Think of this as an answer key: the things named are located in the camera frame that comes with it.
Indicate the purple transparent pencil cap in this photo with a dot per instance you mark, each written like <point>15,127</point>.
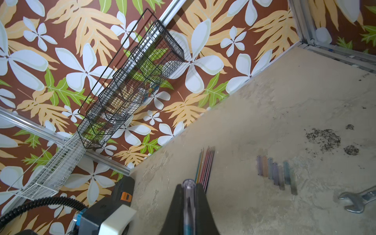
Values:
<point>259,166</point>

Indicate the black wire basket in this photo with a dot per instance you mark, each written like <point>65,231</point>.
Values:
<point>155,57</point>

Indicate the grey transparent pencil cap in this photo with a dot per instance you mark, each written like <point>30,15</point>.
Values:
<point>270,168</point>

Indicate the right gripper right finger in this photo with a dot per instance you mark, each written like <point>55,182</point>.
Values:
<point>204,222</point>

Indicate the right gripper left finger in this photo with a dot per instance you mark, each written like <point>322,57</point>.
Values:
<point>174,222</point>

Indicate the clear teal pencil cap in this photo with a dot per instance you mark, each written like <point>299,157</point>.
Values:
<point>189,207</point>

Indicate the orange transparent pencil cap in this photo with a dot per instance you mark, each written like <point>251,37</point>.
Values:
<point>265,166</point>

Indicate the teal green pencil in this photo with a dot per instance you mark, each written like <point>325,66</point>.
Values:
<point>199,166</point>

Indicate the yellow pencil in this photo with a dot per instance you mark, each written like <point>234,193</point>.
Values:
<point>201,166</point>

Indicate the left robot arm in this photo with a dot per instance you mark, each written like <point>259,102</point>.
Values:
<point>46,201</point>

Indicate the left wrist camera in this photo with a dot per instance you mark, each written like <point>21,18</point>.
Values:
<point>103,220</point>

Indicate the black plastic tool case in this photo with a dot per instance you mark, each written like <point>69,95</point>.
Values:
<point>122,194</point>

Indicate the silver open-end wrench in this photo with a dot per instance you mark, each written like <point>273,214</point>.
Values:
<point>358,200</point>

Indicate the white wire basket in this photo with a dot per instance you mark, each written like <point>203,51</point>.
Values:
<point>50,178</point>

